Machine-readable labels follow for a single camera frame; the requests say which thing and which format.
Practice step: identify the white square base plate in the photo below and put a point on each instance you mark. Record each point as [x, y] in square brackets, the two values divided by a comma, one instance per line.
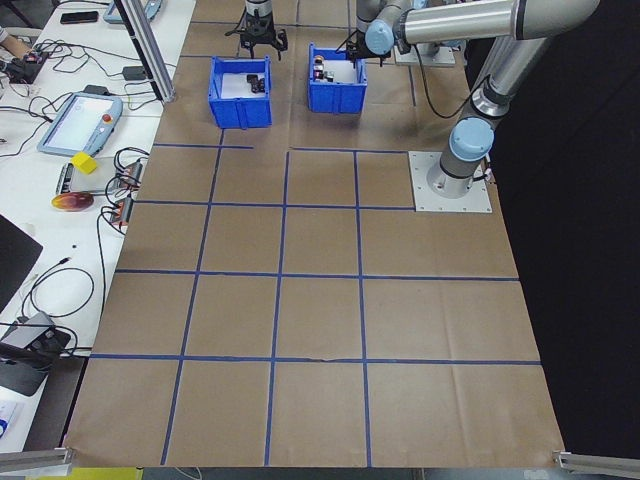
[425, 200]
[405, 56]

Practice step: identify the white box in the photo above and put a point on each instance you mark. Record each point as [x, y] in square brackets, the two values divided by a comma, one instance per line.
[9, 419]

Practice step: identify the person forearm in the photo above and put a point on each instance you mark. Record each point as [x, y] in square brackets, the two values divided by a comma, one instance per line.
[12, 44]

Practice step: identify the blue bin with capacitors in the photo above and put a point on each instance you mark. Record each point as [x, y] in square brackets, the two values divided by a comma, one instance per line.
[240, 112]

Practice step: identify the black laptop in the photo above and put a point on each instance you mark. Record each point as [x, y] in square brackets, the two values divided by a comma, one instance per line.
[15, 260]

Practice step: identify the red yellow fruit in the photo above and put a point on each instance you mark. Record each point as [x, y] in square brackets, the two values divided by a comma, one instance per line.
[72, 202]

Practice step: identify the white foam liner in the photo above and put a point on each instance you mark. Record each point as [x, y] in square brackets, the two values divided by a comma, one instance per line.
[231, 86]
[346, 72]

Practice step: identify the black electronic device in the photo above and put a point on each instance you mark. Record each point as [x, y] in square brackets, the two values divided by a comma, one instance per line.
[27, 67]

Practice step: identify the black cover cloth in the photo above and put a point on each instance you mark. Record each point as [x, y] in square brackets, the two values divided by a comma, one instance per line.
[590, 250]

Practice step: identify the tall aluminium profile post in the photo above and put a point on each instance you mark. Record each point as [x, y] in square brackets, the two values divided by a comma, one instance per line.
[150, 55]

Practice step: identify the blue bin with buttons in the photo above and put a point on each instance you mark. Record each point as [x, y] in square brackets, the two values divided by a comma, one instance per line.
[335, 97]

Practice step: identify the yellow cube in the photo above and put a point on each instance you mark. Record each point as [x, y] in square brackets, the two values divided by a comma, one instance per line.
[83, 163]

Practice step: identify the grey dock device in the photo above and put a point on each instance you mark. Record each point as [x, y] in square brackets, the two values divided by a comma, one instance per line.
[27, 340]

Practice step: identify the light blue teach pendant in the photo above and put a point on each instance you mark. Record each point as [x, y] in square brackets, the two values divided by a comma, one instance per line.
[75, 125]
[112, 12]

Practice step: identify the black power adapter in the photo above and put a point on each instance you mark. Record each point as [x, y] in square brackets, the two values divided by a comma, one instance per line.
[134, 74]

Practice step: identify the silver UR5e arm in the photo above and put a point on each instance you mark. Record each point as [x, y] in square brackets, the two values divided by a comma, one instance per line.
[500, 75]
[375, 12]

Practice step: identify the small black box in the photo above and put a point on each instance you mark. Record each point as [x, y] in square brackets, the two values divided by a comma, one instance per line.
[96, 90]

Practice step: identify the black smartphone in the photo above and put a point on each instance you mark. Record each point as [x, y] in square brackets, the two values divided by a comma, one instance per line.
[80, 17]

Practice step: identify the grey remote device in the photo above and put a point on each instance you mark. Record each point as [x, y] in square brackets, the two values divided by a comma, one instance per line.
[64, 179]

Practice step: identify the aluminium frame bar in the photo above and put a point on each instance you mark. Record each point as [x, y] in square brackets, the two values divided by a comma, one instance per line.
[35, 457]
[600, 462]

